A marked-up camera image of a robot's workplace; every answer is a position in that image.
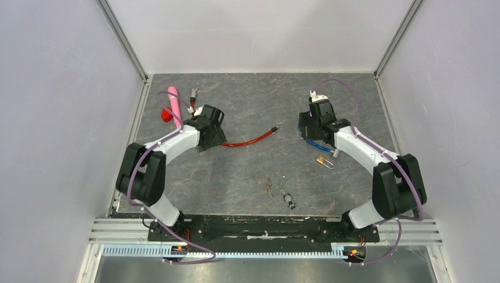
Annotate blue cable lock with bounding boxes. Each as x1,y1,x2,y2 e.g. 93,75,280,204
300,137,340,159

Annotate red cable lock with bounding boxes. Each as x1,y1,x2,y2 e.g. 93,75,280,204
190,87,279,147

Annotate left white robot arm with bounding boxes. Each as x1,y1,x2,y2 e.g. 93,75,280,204
116,104,226,241

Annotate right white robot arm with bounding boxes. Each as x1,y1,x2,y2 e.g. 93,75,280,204
299,96,427,241

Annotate small black key bunch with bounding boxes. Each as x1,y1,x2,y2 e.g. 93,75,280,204
280,189,296,210

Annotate brass padlock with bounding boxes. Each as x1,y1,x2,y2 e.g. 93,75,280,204
316,156,334,170

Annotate pink cylindrical tube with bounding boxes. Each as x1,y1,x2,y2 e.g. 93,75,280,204
167,86,182,128

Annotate red round cap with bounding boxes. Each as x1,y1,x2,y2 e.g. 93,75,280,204
160,107,173,123

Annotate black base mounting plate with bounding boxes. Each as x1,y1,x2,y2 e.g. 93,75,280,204
172,214,380,253

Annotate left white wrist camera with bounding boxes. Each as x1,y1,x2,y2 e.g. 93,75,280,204
187,106,204,118

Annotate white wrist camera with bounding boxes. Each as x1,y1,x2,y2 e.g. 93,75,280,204
309,90,328,103
187,106,204,118

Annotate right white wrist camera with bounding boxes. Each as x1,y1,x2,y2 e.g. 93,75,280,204
309,90,328,103

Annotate blue slotted cable duct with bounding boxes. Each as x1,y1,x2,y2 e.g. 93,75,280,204
102,243,349,259

